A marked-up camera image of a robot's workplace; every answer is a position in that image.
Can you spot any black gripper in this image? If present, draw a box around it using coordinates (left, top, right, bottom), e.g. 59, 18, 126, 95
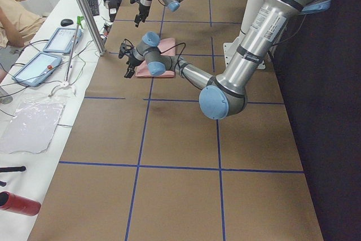
124, 52, 142, 78
134, 3, 150, 27

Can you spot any pink Snoopy t-shirt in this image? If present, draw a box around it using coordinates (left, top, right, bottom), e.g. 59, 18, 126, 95
135, 38, 176, 78

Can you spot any black power box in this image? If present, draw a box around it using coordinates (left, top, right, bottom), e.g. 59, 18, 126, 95
104, 0, 122, 22

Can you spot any black keyboard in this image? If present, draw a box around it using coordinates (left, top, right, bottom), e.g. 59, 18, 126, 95
87, 0, 99, 16

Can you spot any metal reacher grabber tool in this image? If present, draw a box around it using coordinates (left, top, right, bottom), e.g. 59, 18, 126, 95
48, 16, 84, 98

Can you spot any far teach pendant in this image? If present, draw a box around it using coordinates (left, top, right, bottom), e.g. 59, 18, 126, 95
43, 27, 82, 54

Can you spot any teach pendant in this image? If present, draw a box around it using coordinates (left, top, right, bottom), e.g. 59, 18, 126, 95
43, 27, 82, 54
12, 52, 62, 87

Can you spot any black computer mouse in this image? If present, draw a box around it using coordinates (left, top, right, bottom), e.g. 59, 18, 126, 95
60, 19, 74, 27

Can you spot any near teach pendant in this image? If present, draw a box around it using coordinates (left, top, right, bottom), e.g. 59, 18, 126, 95
12, 52, 62, 87

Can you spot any clear plastic bag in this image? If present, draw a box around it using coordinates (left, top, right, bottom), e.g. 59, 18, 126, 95
1, 95, 67, 154

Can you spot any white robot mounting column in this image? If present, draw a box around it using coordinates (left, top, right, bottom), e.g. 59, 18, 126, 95
223, 0, 263, 66

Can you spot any seated person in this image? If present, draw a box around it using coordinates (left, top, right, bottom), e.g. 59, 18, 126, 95
0, 0, 47, 104

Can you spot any red bottle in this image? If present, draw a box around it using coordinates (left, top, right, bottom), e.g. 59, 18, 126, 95
1, 191, 41, 216

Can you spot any aluminium frame post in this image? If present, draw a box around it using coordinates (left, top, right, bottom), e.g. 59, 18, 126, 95
76, 0, 105, 56

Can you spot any black handle bar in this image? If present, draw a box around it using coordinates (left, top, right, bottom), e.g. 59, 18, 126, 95
0, 166, 26, 173

